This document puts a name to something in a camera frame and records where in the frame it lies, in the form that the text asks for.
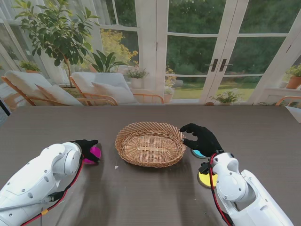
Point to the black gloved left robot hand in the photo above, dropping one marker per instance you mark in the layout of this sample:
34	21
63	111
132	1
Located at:
85	147

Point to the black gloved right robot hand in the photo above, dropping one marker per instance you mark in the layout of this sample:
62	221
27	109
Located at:
207	141

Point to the magenta culture dish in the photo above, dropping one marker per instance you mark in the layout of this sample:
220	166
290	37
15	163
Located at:
95	152

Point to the cyan culture dish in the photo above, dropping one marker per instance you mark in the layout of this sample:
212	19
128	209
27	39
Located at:
197	153

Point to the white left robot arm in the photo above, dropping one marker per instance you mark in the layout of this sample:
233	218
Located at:
35	179

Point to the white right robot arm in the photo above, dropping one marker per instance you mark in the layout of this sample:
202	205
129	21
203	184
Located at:
235	183

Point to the yellow culture dish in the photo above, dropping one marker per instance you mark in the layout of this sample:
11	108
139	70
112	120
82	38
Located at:
204	180

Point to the oval wicker basket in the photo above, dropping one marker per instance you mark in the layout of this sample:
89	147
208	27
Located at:
150	148

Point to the white paper sheet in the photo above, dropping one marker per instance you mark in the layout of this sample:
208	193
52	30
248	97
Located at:
295	114

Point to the printed conservatory backdrop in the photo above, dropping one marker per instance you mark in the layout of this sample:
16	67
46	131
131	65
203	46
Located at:
188	47

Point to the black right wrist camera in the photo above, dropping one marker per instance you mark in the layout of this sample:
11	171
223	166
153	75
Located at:
204	168

